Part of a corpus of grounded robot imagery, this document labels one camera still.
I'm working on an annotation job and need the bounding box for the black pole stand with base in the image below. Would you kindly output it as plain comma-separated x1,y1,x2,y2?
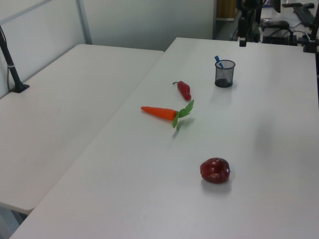
0,24,30,94

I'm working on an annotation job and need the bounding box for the black handheld device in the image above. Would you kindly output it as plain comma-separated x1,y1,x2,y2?
260,20,290,32

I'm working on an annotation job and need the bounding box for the blue and white marker pen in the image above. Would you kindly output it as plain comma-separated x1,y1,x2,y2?
214,55,225,69

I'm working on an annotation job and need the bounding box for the grey metal partition post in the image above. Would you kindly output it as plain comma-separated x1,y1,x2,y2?
76,0,93,45

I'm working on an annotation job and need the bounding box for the black clamp stand with label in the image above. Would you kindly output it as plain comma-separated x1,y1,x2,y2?
236,0,249,48

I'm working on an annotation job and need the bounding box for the dark red toy apple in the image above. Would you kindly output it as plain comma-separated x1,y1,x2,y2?
199,157,231,184

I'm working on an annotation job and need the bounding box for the black equipment box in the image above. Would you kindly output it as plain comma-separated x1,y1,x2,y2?
261,34,299,46

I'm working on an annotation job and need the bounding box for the black computer keyboard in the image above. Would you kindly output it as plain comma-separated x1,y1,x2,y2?
292,4,318,25

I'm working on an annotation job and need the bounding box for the red toy chili pepper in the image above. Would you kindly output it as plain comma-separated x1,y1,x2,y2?
172,81,192,101

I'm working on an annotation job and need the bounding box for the black clamp stand with pole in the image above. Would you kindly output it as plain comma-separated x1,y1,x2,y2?
302,18,319,53

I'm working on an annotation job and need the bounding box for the orange toy carrot with leaves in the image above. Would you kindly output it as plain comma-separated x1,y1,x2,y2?
141,99,195,130

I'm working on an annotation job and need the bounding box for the yellow wooden panel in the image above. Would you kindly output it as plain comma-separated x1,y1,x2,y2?
216,0,236,18

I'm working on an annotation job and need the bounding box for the black mesh pen cup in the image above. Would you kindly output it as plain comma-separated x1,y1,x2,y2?
214,59,236,88

